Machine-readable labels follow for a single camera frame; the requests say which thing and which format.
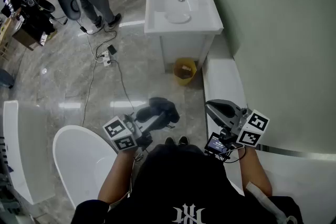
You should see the dark grey cloth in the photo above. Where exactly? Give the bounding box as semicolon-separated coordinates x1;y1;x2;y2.
135;97;181;129

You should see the rounded device with black disc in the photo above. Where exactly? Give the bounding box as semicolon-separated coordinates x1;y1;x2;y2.
56;0;83;21

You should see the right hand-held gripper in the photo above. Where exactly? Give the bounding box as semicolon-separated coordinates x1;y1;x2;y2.
204;99;270;147

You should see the long white cable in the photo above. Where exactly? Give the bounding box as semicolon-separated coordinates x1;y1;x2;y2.
81;34;106;128

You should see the person's right forearm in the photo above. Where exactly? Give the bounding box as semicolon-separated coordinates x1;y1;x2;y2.
237;145;273;197

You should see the person's left forearm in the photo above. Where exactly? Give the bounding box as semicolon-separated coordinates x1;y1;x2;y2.
97;149;134;205

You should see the person's black shirt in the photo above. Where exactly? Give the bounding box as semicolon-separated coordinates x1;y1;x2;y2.
70;143;304;224

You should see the wooden cabinet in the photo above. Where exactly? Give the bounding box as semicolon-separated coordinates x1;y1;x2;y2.
12;26;48;51

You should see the small screen device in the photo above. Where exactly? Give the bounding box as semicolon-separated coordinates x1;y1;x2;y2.
204;132;232;158

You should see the white plate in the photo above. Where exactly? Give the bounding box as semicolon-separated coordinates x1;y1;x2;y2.
164;12;192;25

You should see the white shoulder strap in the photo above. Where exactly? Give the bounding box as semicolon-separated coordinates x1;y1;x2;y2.
245;181;297;224

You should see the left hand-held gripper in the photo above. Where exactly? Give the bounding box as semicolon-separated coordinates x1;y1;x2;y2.
102;112;169;152

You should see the black cable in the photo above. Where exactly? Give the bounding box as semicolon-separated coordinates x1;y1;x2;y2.
109;59;135;111
76;18;118;58

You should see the white low ledge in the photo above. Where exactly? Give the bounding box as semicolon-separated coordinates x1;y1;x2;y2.
201;56;249;145

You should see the black chair with bags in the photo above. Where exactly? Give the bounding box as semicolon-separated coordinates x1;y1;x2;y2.
1;0;57;37

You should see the yellow waste bin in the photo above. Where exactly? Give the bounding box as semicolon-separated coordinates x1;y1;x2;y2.
172;57;197;87

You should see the white power strip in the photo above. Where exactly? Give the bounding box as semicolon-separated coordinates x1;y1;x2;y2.
101;50;111;67

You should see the dark blue seat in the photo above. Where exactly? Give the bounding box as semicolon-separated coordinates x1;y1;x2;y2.
0;68;15;89

